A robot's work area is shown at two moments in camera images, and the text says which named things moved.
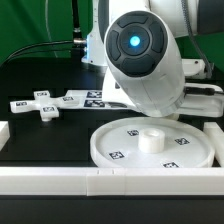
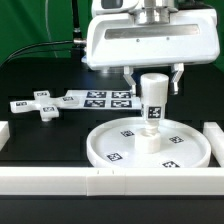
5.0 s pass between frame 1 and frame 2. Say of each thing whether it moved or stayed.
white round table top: moved
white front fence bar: stayed
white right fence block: stayed
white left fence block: stayed
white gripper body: moved
